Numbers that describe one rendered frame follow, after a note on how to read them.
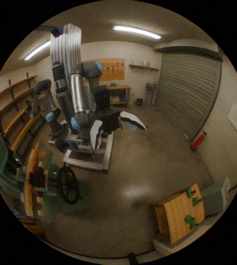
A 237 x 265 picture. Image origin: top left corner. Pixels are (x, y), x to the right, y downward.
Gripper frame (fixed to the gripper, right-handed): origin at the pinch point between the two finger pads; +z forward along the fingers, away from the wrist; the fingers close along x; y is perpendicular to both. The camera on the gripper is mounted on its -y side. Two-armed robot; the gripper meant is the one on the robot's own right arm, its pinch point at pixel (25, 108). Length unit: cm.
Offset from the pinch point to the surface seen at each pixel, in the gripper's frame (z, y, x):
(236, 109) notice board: -352, -46, -84
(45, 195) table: -76, 23, -95
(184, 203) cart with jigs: -191, 54, -133
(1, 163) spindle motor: -66, -11, -87
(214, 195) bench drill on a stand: -254, 47, -168
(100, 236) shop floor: -87, 101, -173
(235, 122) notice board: -352, -24, -98
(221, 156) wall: -354, 52, -131
